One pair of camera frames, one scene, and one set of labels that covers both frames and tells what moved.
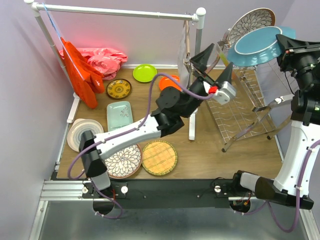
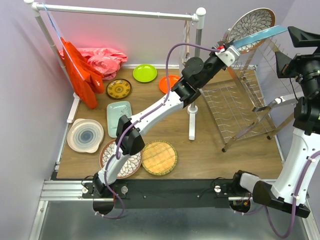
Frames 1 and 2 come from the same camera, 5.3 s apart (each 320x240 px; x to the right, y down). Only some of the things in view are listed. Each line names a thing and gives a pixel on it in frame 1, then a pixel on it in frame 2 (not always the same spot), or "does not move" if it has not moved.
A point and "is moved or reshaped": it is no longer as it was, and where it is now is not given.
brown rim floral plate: (124, 163) does not move
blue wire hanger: (61, 39) does not move
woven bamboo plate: (159, 157) does not move
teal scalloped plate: (257, 46) is moved or reshaped
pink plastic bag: (108, 62) does not move
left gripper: (200, 61) to (228, 43)
